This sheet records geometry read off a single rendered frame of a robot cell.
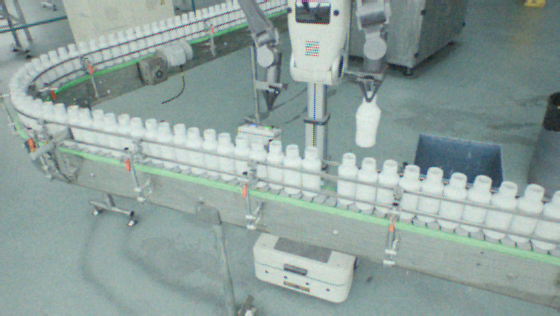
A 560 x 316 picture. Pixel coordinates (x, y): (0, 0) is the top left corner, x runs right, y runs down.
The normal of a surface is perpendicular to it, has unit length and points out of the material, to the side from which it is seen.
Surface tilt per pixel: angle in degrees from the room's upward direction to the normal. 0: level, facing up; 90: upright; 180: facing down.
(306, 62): 90
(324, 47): 90
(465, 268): 90
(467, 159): 90
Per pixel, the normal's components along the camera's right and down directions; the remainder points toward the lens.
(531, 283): -0.37, 0.52
